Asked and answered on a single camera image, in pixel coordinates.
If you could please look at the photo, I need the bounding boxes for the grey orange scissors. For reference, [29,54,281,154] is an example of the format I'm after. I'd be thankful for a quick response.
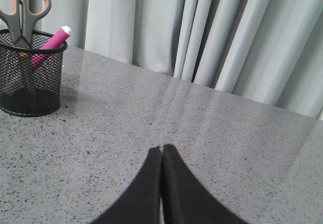
[1,0,51,50]

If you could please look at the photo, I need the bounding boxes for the black mesh pen holder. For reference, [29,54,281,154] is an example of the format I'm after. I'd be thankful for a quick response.
[1,29,68,117]

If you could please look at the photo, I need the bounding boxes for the pink marker pen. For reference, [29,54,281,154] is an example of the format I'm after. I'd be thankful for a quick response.
[15,26,72,72]

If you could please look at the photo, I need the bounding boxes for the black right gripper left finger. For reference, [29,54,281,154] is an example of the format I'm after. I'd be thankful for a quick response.
[93,147,162,223]

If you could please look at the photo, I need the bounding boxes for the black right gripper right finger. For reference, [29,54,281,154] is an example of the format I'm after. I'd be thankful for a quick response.
[161,144,246,223]

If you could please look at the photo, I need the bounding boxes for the light grey curtain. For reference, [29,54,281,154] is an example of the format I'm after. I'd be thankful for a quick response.
[35,0,322,119]

